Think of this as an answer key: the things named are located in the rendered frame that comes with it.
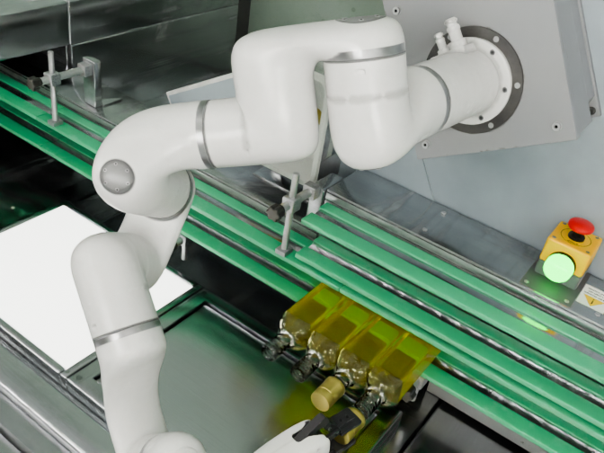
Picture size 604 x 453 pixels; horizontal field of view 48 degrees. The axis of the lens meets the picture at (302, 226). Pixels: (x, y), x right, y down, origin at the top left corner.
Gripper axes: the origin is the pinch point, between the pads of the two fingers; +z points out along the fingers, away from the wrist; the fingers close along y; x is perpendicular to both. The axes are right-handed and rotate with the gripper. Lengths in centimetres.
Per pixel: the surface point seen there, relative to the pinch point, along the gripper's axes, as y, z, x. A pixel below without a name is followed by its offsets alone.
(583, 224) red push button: 25.1, 41.6, -4.2
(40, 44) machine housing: 15, 5, 118
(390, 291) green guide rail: 5.8, 22.9, 14.4
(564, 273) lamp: 19.0, 36.4, -6.5
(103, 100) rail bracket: 7, 11, 98
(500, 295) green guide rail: 13.4, 30.0, -1.0
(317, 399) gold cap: -0.1, 0.8, 6.5
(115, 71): 2, 27, 124
